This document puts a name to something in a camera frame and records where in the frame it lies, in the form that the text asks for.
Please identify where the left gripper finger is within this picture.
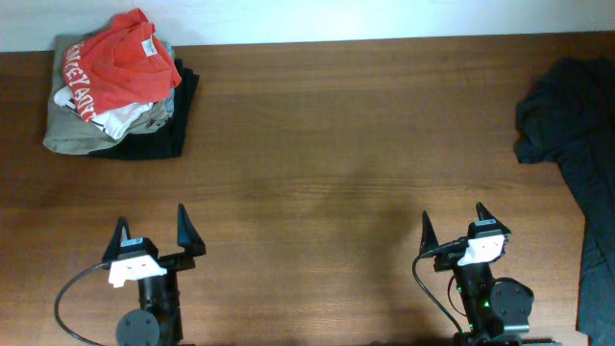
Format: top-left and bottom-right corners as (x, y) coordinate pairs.
(102, 216), (131, 262)
(177, 204), (207, 257)

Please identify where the red orange t-shirt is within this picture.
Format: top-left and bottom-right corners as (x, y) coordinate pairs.
(62, 9), (182, 122)

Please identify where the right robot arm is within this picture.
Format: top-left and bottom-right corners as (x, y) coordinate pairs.
(412, 203), (534, 345)

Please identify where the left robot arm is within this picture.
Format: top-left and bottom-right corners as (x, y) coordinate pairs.
(102, 204), (207, 346)

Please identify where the black folded garment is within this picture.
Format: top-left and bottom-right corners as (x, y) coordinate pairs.
(88, 59), (200, 161)

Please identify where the olive grey folded garment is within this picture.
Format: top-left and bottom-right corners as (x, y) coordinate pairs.
(43, 35), (175, 156)

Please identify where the white folded shirt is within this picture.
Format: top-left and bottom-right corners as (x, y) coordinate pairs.
(53, 86), (154, 139)

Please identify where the dark teal garment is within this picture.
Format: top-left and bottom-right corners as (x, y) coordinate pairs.
(514, 58), (614, 345)

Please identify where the left black cable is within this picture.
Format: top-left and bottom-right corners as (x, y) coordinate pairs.
(53, 261), (112, 346)

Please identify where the black cable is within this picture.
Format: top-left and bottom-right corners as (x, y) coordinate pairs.
(53, 261), (112, 346)
(411, 238), (470, 335)

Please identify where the right black cable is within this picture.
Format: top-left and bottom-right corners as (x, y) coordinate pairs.
(411, 238), (470, 335)

